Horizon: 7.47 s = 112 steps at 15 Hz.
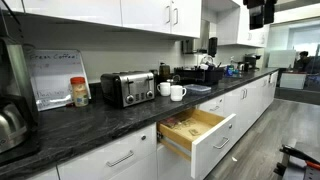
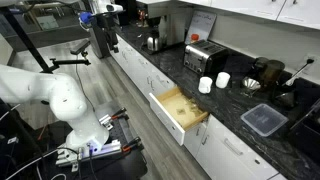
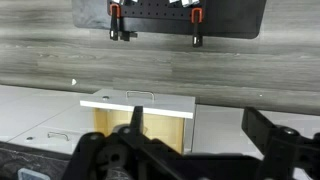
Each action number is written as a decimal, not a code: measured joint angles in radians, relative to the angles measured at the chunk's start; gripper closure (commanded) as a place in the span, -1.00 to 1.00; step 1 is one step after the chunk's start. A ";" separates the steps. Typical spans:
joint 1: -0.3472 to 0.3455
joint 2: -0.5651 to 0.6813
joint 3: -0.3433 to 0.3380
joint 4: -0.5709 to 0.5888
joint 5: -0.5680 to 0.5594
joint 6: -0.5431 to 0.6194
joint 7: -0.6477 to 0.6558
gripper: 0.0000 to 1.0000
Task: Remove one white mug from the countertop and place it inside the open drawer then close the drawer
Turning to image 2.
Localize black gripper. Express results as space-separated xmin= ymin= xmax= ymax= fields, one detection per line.
xmin=97 ymin=13 xmax=120 ymax=54

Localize white ceramic mug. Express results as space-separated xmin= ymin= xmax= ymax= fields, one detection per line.
xmin=215 ymin=71 xmax=231 ymax=89
xmin=198 ymin=76 xmax=214 ymax=95

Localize wooden drawer with white front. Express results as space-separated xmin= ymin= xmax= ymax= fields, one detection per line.
xmin=148 ymin=86 xmax=210 ymax=147

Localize white drawer front with lock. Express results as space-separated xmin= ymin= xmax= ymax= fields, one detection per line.
xmin=133 ymin=53 xmax=177 ymax=101

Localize black countertop appliance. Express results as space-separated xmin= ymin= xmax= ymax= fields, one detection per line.
xmin=288 ymin=78 xmax=320 ymax=162

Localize small brown figurine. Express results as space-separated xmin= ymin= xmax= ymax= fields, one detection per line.
xmin=137 ymin=9 xmax=150 ymax=28

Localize stainless steel coffee carafe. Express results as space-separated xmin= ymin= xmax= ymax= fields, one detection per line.
xmin=146 ymin=29 xmax=162 ymax=53

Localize drip coffee maker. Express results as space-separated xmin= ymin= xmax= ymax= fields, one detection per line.
xmin=136 ymin=0 xmax=194 ymax=52

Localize small whiteboard sign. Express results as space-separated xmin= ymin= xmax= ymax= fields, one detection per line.
xmin=184 ymin=10 xmax=218 ymax=45

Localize stainless steel toaster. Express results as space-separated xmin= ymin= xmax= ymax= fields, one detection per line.
xmin=183 ymin=39 xmax=230 ymax=77

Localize black robot stand platform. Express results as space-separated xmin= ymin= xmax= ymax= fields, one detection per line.
xmin=0 ymin=99 xmax=148 ymax=180

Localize white upper cabinets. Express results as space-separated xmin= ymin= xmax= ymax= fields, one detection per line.
xmin=178 ymin=0 xmax=320 ymax=31

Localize dark canister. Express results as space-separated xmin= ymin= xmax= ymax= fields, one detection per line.
xmin=253 ymin=57 xmax=270 ymax=81

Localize dark brown glass jar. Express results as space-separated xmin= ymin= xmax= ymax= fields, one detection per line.
xmin=263 ymin=59 xmax=286 ymax=90

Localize white base cabinet unit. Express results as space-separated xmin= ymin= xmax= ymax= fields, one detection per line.
xmin=109 ymin=33 xmax=288 ymax=180

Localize black funnel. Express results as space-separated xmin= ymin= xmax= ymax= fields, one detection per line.
xmin=273 ymin=89 xmax=296 ymax=108

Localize blue camera cable plug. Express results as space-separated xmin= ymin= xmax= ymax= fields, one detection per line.
xmin=79 ymin=11 xmax=96 ymax=25

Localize black clamp orange handle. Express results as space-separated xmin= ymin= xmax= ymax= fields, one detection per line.
xmin=99 ymin=107 xmax=130 ymax=131
xmin=120 ymin=136 xmax=145 ymax=154

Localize black camera tripod arm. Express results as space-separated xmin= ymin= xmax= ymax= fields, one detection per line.
xmin=0 ymin=4 xmax=92 ymax=75

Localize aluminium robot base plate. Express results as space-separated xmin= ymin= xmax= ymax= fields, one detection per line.
xmin=54 ymin=139 xmax=123 ymax=168

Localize white floor cable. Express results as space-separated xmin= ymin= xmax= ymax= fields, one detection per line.
xmin=4 ymin=148 xmax=68 ymax=180

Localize black power cord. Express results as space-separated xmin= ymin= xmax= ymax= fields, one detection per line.
xmin=283 ymin=58 xmax=316 ymax=88

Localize white wall outlet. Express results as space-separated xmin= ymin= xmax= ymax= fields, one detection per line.
xmin=301 ymin=53 xmax=319 ymax=73

